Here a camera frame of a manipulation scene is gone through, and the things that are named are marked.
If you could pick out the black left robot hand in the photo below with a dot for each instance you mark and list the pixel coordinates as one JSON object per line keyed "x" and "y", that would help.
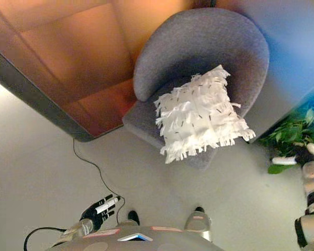
{"x": 99, "y": 211}

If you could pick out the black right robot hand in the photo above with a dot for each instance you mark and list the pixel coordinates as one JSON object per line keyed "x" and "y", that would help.
{"x": 303, "y": 158}

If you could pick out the white fringed throw pillow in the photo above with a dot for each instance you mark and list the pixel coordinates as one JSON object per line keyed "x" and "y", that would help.
{"x": 199, "y": 117}

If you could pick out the green leafy potted plant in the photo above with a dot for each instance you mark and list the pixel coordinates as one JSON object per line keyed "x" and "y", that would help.
{"x": 290, "y": 130}

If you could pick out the gray robot torso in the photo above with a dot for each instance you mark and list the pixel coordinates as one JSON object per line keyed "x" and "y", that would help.
{"x": 107, "y": 241}

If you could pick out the silver right robot leg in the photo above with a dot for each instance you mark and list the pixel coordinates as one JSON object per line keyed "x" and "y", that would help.
{"x": 199, "y": 222}

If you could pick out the black right robot foot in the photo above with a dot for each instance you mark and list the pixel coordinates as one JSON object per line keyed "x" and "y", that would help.
{"x": 199, "y": 209}

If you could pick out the brown wooden cabinet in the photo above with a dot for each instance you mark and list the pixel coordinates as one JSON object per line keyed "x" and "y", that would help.
{"x": 68, "y": 65}

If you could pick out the gray fabric tub armchair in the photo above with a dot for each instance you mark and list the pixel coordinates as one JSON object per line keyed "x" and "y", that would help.
{"x": 199, "y": 41}

